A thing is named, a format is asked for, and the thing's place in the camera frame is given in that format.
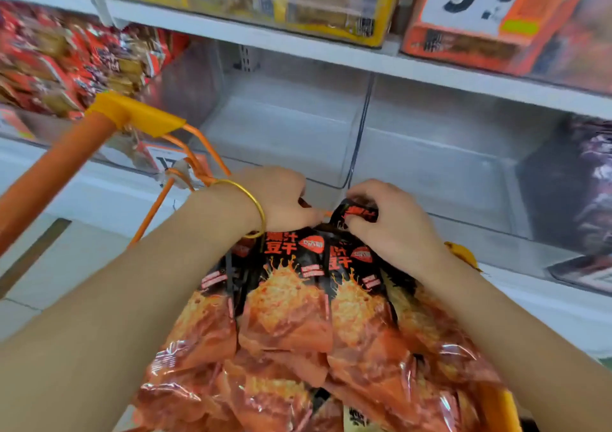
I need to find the person's right hand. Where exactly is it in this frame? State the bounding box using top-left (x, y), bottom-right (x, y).
top-left (342, 179), bottom-right (451, 282)

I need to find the person's left hand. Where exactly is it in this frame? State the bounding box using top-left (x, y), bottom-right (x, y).
top-left (196, 165), bottom-right (323, 243)

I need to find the pile of black orange snacks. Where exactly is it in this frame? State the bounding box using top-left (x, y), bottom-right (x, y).
top-left (132, 198), bottom-right (508, 432)

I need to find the orange shopping cart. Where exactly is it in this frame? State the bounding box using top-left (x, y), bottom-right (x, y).
top-left (0, 89), bottom-right (525, 432)

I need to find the person's right forearm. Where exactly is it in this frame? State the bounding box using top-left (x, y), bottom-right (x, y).
top-left (413, 240), bottom-right (612, 432)

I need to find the person's left forearm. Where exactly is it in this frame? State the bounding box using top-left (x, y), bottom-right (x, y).
top-left (0, 186), bottom-right (264, 432)

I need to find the pile of purple packets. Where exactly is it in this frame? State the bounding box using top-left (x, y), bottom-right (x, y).
top-left (547, 114), bottom-right (612, 294)

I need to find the stack of orange trimmed packets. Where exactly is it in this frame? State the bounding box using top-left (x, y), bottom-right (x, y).
top-left (402, 0), bottom-right (612, 96)

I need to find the pile of red tan packets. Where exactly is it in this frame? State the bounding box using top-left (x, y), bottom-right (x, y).
top-left (0, 0), bottom-right (189, 122)

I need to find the gold bracelet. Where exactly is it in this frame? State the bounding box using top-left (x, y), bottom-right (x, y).
top-left (203, 177), bottom-right (270, 241)

